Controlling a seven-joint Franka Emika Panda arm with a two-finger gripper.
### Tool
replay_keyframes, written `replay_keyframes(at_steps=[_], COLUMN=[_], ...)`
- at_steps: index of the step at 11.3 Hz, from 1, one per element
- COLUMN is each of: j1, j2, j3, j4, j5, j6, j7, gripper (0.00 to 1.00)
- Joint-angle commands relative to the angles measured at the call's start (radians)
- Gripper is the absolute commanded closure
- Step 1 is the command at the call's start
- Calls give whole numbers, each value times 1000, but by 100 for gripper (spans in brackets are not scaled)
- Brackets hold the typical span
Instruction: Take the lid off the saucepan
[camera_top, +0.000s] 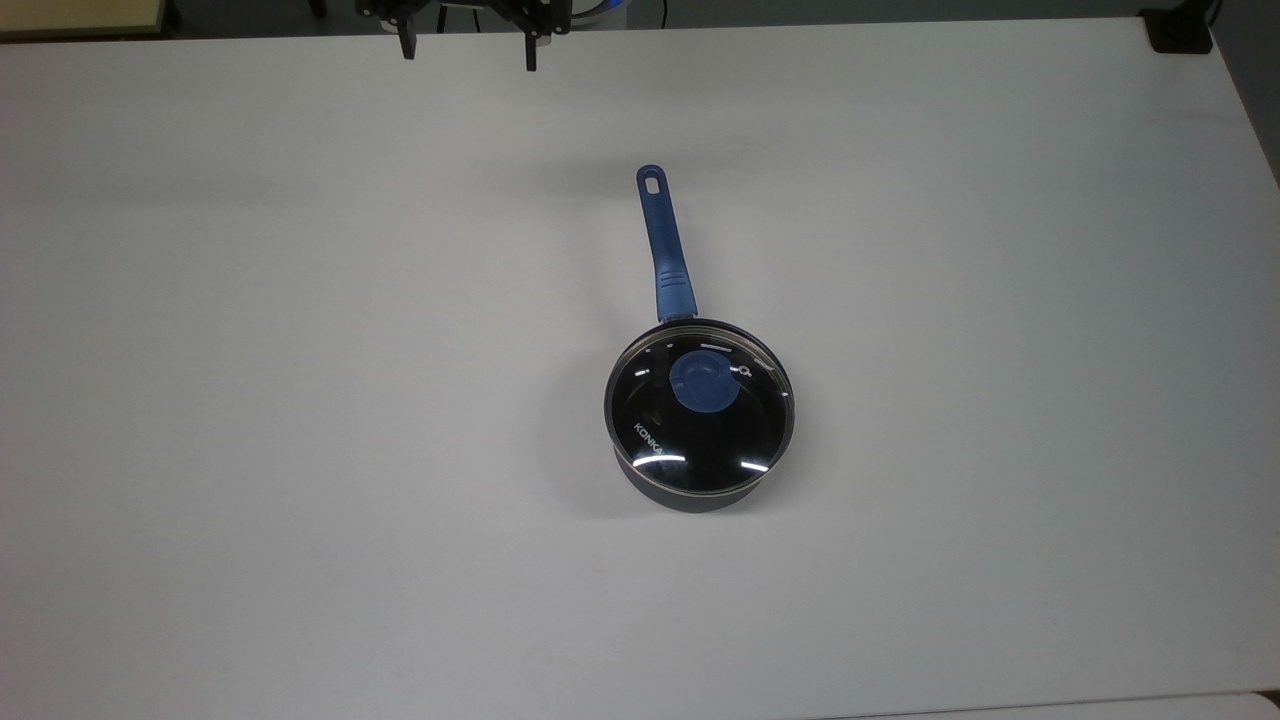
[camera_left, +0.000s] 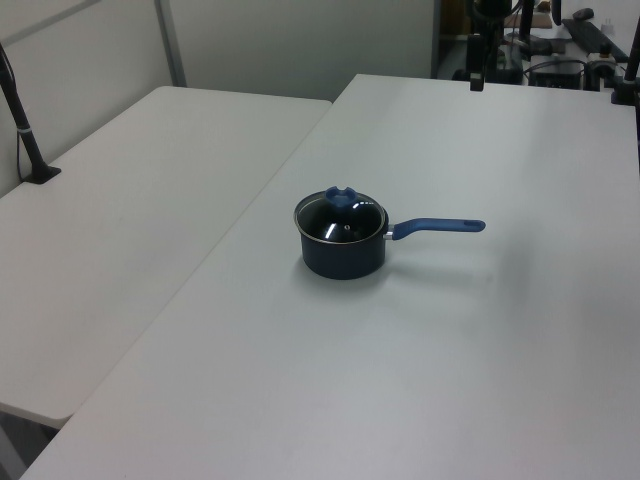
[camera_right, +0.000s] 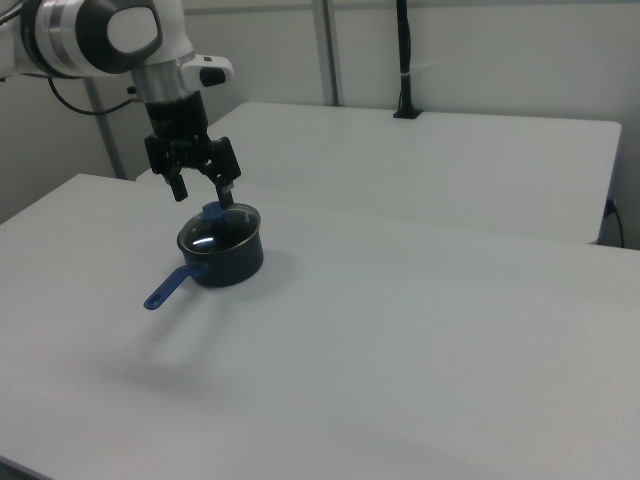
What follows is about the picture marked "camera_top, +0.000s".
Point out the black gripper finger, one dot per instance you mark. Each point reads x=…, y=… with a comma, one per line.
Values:
x=531, y=52
x=407, y=42

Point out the glass lid with blue knob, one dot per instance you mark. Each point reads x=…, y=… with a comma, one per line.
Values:
x=704, y=385

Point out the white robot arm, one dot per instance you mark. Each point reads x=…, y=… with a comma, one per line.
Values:
x=603, y=8

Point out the dark blue saucepan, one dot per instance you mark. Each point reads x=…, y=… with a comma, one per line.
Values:
x=666, y=250

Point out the tan wooden table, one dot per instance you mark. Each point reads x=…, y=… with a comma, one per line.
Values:
x=75, y=14

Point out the black pole with clamp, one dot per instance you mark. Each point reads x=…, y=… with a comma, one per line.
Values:
x=1178, y=32

